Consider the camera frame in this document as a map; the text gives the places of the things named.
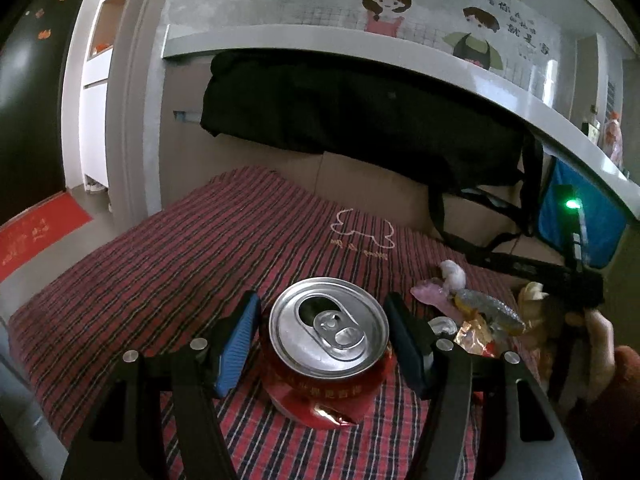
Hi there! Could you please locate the red door mat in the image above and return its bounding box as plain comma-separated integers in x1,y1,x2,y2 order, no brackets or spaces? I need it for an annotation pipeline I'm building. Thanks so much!
0,190,95,284

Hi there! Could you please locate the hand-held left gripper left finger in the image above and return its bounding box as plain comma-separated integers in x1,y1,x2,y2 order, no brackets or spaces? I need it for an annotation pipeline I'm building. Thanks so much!
60,290,263,480

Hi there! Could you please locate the yellow foil snack wrapper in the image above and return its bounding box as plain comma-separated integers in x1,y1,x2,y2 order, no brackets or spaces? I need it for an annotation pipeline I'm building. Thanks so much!
452,317,502,359

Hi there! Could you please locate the white cabinet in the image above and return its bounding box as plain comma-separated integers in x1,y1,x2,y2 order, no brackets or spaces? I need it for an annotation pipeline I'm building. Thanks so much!
62,0,137,197

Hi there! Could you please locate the black door with stickers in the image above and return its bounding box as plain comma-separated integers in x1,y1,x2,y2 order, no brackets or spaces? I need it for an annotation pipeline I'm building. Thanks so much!
0,0,109,222

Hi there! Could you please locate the person's right hand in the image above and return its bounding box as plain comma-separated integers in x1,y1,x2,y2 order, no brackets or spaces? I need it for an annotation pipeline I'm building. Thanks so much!
565,309,616,402

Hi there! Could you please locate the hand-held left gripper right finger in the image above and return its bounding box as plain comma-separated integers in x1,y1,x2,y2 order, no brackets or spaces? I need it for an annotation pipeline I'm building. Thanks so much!
384,291,581,480

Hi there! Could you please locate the person's right forearm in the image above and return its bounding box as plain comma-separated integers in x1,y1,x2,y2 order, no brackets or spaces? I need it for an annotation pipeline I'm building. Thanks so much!
567,344,640,480

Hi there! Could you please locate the cartoon wall mural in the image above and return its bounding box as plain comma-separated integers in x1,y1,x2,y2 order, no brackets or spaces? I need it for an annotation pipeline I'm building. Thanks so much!
320,0,557,107

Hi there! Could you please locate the black fabric bag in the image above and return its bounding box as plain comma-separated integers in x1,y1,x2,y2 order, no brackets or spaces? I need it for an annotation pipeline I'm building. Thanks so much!
200,50,547,262

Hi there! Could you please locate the red plaid tablecloth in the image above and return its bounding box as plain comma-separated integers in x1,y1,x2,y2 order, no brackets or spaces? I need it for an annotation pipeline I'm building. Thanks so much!
7,166,547,480

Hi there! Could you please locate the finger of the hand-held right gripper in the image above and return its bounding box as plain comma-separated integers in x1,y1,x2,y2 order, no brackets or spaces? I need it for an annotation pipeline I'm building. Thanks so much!
467,251,552,289

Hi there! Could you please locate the grey counter ledge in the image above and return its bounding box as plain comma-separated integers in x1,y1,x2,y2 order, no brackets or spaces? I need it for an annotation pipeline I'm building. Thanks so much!
162,24,640,221

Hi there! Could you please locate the blue cloth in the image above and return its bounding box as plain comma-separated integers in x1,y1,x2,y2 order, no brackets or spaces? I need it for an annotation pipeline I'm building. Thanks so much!
537,157,629,269

